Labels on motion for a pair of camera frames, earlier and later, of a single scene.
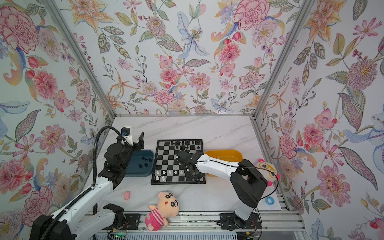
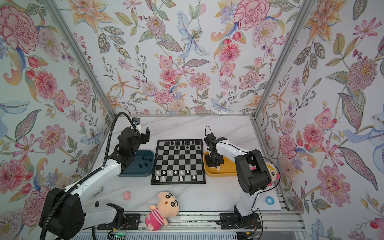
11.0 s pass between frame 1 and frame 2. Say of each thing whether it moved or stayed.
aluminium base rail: stayed
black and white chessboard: stayed
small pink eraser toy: stayed
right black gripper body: moved
